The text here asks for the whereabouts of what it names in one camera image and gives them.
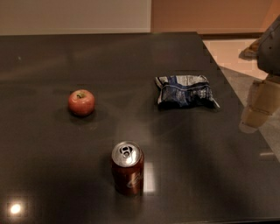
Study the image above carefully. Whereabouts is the red coke can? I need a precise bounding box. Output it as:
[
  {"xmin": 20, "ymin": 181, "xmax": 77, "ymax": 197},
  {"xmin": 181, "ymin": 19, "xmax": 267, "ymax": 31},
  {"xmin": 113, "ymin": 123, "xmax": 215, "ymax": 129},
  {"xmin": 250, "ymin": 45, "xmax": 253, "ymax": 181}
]
[{"xmin": 111, "ymin": 141, "xmax": 144, "ymax": 196}]

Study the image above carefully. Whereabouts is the blue chip bag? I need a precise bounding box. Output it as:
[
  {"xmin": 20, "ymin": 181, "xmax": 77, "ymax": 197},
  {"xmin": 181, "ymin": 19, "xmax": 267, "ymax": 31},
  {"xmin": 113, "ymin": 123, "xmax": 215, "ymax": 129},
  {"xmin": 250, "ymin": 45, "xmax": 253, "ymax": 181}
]
[{"xmin": 155, "ymin": 74, "xmax": 220, "ymax": 109}]

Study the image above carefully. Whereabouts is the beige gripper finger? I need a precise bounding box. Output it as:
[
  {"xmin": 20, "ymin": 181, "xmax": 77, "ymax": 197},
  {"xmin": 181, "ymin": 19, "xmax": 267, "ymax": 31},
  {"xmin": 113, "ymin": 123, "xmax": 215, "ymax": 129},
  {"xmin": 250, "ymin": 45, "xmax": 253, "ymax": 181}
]
[{"xmin": 239, "ymin": 74, "xmax": 280, "ymax": 133}]

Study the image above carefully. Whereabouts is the red apple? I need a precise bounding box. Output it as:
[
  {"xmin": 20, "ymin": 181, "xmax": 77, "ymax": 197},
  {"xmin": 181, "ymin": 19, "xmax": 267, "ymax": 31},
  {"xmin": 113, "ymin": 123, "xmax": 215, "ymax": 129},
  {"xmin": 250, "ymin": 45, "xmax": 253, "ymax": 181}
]
[{"xmin": 68, "ymin": 89, "xmax": 95, "ymax": 116}]

